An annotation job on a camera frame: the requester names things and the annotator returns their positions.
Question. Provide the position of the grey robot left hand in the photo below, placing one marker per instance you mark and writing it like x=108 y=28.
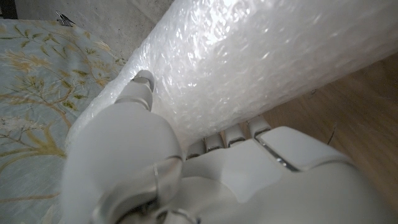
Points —
x=233 y=186

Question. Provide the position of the bubble wrap roll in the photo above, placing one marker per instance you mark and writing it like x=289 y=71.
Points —
x=248 y=62

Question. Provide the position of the floral backdrop cloth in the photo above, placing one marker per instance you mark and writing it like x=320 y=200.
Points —
x=37 y=93

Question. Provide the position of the black binder clip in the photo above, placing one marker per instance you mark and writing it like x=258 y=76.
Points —
x=64 y=20

